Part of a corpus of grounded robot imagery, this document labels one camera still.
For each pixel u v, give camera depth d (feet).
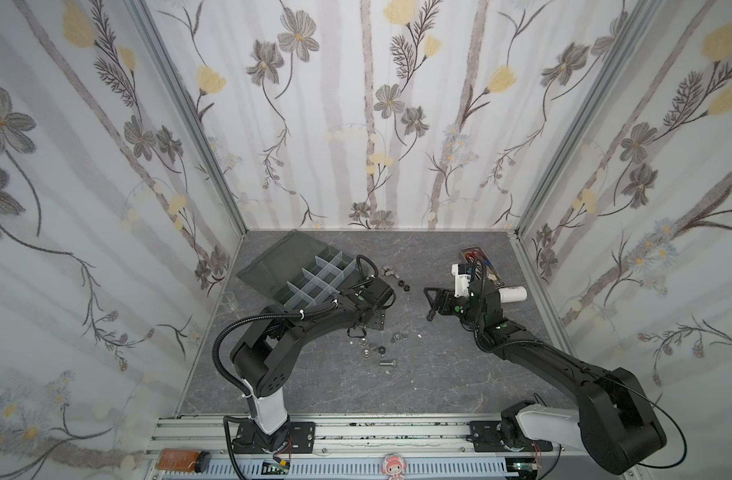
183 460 2.21
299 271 3.34
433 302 2.57
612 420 1.36
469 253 3.76
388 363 2.82
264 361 1.53
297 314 1.67
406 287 3.42
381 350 2.92
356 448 2.40
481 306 2.10
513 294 3.21
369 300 2.33
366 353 2.90
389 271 3.53
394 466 2.21
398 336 2.98
